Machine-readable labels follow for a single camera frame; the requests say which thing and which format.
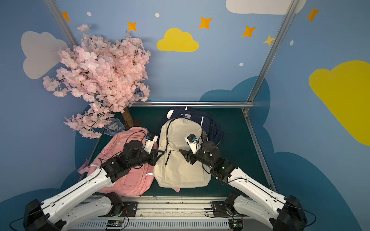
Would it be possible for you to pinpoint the aluminium right side rail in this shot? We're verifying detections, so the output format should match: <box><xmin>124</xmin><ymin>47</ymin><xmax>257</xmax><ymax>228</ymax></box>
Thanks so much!
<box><xmin>242</xmin><ymin>107</ymin><xmax>277</xmax><ymax>192</ymax></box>

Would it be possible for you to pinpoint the green circuit board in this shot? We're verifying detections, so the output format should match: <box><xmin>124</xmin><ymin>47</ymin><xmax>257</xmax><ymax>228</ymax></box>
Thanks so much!
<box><xmin>228</xmin><ymin>219</ymin><xmax>243</xmax><ymax>231</ymax></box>
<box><xmin>105</xmin><ymin>219</ymin><xmax>126</xmax><ymax>231</ymax></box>

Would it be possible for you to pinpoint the aluminium right corner post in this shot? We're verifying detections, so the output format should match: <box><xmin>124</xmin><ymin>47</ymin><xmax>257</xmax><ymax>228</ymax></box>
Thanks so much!
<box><xmin>247</xmin><ymin>0</ymin><xmax>300</xmax><ymax>103</ymax></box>

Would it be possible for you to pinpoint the left green circuit board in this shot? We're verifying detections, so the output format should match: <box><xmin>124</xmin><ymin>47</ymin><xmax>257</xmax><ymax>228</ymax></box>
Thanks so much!
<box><xmin>105</xmin><ymin>219</ymin><xmax>126</xmax><ymax>231</ymax></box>

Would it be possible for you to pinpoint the navy blue backpack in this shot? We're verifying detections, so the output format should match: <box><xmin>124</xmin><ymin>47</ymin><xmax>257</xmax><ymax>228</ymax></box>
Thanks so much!
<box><xmin>159</xmin><ymin>107</ymin><xmax>224</xmax><ymax>144</ymax></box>

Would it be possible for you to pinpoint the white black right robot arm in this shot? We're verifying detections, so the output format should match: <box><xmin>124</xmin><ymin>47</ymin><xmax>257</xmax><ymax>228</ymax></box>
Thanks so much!
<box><xmin>180</xmin><ymin>141</ymin><xmax>308</xmax><ymax>231</ymax></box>

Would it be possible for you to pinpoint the aluminium corner post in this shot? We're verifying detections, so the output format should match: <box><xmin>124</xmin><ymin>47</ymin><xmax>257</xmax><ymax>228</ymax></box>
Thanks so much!
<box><xmin>247</xmin><ymin>0</ymin><xmax>300</xmax><ymax>103</ymax></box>
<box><xmin>44</xmin><ymin>0</ymin><xmax>78</xmax><ymax>47</ymax></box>

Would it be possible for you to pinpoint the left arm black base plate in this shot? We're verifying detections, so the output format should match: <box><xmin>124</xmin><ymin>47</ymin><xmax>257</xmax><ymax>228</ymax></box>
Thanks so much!
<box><xmin>111</xmin><ymin>201</ymin><xmax>138</xmax><ymax>217</ymax></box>

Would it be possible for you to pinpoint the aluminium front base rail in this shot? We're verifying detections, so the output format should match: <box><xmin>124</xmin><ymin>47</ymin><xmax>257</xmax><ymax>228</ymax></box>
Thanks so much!
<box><xmin>47</xmin><ymin>195</ymin><xmax>298</xmax><ymax>231</ymax></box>

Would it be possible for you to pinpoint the aluminium left corner post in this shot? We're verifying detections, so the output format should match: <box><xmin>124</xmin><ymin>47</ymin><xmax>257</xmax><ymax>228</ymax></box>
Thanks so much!
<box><xmin>44</xmin><ymin>0</ymin><xmax>78</xmax><ymax>47</ymax></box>

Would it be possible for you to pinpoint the pink backpack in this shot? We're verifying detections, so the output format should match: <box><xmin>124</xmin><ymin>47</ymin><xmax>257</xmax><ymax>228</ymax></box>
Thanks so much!
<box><xmin>86</xmin><ymin>127</ymin><xmax>154</xmax><ymax>197</ymax></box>

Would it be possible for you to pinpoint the right green circuit board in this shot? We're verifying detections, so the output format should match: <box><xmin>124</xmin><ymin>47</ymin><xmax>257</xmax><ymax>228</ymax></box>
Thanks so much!
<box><xmin>228</xmin><ymin>219</ymin><xmax>243</xmax><ymax>231</ymax></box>

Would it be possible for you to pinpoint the aluminium back rail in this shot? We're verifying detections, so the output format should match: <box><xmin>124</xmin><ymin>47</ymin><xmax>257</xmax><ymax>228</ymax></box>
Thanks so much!
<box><xmin>132</xmin><ymin>101</ymin><xmax>254</xmax><ymax>108</ymax></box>

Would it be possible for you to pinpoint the beige and navy backpack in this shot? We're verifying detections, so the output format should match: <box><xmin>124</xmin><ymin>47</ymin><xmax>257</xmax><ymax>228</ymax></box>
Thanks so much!
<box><xmin>153</xmin><ymin>118</ymin><xmax>211</xmax><ymax>189</ymax></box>

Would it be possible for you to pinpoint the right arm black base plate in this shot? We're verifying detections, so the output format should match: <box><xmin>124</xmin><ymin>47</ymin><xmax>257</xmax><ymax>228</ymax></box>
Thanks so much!
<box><xmin>210</xmin><ymin>201</ymin><xmax>249</xmax><ymax>218</ymax></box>

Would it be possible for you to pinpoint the pink artificial blossom tree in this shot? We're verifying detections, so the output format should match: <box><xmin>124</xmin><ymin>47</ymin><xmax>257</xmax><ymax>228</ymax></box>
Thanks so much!
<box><xmin>43</xmin><ymin>24</ymin><xmax>151</xmax><ymax>139</ymax></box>

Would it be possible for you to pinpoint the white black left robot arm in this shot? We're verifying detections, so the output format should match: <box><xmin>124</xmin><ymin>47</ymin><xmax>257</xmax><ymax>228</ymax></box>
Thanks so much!
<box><xmin>23</xmin><ymin>140</ymin><xmax>164</xmax><ymax>231</ymax></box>

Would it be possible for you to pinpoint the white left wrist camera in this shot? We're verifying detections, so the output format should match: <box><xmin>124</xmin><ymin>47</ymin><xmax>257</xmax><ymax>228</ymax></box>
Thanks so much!
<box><xmin>144</xmin><ymin>133</ymin><xmax>158</xmax><ymax>154</ymax></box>

